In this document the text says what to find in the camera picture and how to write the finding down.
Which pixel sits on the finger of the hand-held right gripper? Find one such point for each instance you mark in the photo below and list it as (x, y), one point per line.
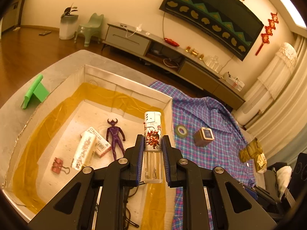
(250, 192)

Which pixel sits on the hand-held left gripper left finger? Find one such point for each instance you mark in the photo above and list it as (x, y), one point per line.
(140, 163)

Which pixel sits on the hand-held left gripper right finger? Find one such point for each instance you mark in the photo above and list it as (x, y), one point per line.
(166, 163)

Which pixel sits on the white cartoon print lighter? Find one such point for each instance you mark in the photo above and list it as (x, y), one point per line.
(153, 127)

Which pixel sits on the long white printed package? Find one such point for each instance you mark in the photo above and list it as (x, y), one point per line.
(82, 153)

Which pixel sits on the white cardboard box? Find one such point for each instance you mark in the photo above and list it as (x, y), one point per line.
(134, 86)

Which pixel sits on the pink binder clip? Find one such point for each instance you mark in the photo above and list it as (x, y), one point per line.
(57, 166)

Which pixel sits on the white items on cabinet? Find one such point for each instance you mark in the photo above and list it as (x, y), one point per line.
(233, 80)

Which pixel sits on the white cloth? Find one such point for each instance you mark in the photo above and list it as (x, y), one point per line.
(284, 175)

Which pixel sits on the small gold foil packet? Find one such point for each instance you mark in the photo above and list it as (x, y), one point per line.
(261, 163)

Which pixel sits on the green tape roll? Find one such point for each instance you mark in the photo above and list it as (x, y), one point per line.
(180, 130)

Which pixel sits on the purple horned toy figure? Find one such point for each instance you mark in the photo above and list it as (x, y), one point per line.
(115, 136)

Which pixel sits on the blue plaid cloth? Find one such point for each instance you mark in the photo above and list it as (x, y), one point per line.
(203, 160)

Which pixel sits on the small red and white box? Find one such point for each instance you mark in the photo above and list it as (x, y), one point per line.
(103, 147)

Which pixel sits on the crumpled gold foil packet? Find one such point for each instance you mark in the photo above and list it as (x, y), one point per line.
(250, 149)

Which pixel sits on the square brown tin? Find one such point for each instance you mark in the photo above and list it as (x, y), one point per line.
(203, 136)

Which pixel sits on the glass jars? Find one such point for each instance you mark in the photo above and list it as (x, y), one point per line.
(213, 62)

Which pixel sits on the gold ornaments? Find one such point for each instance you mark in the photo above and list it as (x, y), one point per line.
(194, 51)

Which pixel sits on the standing air conditioner lace cover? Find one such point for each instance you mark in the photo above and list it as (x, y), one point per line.
(271, 76)

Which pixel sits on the red object on cabinet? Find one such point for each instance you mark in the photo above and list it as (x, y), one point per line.
(171, 42)

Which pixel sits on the grey tv cabinet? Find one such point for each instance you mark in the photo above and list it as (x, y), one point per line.
(134, 40)

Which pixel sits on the green phone stand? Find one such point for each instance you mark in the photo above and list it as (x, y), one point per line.
(36, 91)

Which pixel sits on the green plastic chair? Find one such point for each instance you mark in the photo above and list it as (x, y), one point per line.
(92, 28)

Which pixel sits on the white planter bin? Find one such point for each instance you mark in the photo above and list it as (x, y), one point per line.
(68, 27)

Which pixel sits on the dark remote on floor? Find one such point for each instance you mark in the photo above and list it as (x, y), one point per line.
(45, 32)

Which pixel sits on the potted plant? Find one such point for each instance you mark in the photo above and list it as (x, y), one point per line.
(69, 9)

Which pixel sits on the beige door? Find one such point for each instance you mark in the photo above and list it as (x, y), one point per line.
(9, 16)

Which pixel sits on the wall television with patterned cover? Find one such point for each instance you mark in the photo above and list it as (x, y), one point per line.
(211, 16)

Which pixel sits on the red knot wall decoration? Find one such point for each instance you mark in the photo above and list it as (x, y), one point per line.
(267, 33)

